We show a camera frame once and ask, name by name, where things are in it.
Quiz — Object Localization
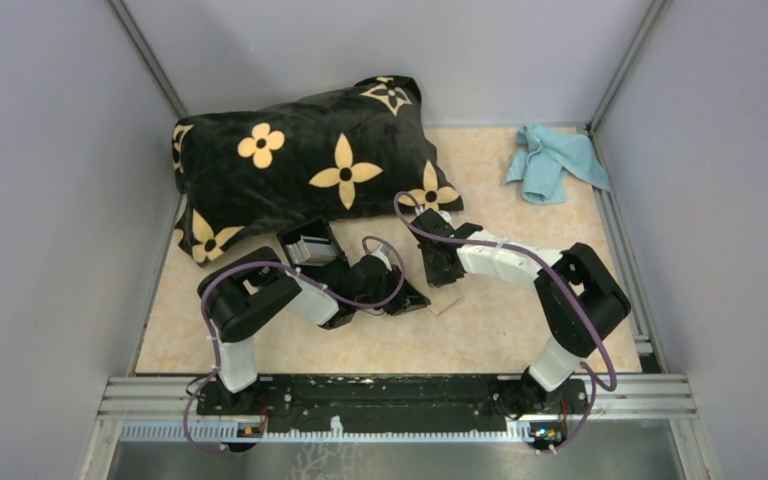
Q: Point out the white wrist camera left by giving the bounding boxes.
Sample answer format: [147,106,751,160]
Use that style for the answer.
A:
[370,248,392,269]

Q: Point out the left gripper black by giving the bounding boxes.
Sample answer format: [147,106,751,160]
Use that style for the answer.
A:
[355,264,427,316]

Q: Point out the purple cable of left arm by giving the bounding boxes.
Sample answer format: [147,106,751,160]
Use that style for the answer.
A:
[181,235,408,457]

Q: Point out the light blue towel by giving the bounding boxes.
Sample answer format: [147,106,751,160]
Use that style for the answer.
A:
[503,123,611,205]

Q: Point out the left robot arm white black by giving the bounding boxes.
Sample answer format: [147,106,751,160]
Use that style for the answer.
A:
[195,246,431,415]

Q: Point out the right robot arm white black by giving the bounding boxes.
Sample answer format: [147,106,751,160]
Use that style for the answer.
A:
[408,210,631,414]

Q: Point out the black pillow with cream flowers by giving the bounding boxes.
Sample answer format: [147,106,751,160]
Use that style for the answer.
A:
[171,75,464,266]

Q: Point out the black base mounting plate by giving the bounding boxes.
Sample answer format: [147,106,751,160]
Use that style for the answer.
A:
[220,374,587,434]

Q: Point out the stack of cards in holder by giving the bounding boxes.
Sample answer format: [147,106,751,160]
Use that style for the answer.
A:
[287,239,337,266]

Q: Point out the aluminium frame rail front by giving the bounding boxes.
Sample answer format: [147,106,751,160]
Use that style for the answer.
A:
[98,374,697,444]

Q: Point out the black card holder box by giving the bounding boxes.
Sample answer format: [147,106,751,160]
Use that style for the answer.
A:
[277,216,345,267]

